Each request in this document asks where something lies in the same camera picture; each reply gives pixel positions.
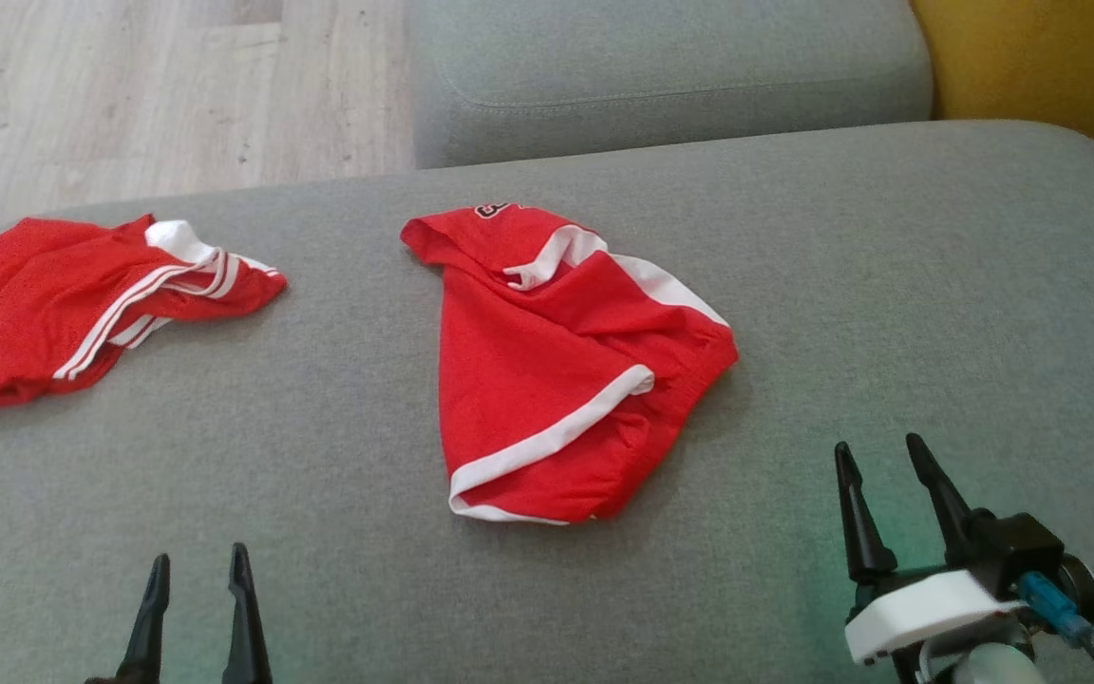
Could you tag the red shorts with white trim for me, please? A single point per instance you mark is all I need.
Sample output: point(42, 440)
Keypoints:
point(528, 380)

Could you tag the large grey sofa seat cushion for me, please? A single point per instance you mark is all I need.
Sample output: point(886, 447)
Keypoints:
point(319, 475)

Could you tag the small grey sofa seat cushion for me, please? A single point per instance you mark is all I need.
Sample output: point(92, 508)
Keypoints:
point(661, 76)

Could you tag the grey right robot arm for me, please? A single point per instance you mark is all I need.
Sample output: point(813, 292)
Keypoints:
point(993, 667)

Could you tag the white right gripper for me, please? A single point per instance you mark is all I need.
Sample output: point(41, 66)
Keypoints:
point(927, 608)

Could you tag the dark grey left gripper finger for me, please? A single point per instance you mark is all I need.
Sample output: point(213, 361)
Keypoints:
point(245, 636)
point(146, 636)

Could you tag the red basketball jersey white sleeves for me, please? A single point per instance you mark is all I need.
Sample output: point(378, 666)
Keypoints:
point(44, 304)

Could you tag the yellow sofa backrest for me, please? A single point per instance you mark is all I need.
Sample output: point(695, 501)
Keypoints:
point(1050, 66)

